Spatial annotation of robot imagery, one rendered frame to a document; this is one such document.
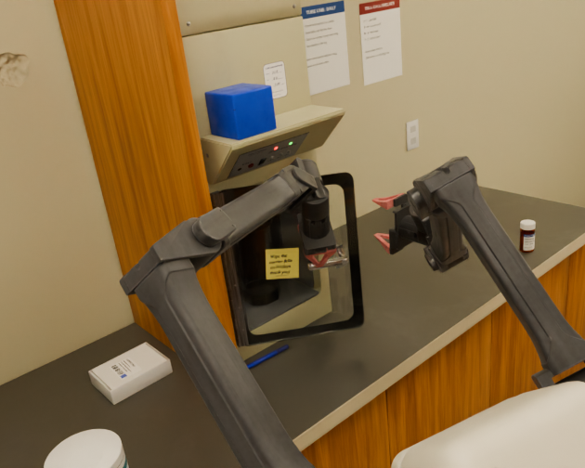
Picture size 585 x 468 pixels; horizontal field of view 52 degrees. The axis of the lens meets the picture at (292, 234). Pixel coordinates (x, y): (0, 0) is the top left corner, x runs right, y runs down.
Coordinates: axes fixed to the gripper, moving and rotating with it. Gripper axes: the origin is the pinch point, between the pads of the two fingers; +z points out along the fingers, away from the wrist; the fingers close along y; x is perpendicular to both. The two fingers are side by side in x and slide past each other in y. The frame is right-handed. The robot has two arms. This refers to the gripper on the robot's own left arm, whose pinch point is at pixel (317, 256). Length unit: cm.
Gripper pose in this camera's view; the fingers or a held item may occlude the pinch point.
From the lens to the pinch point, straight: 132.4
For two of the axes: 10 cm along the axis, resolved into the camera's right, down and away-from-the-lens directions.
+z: 0.6, 6.5, 7.5
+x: 9.8, -1.7, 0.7
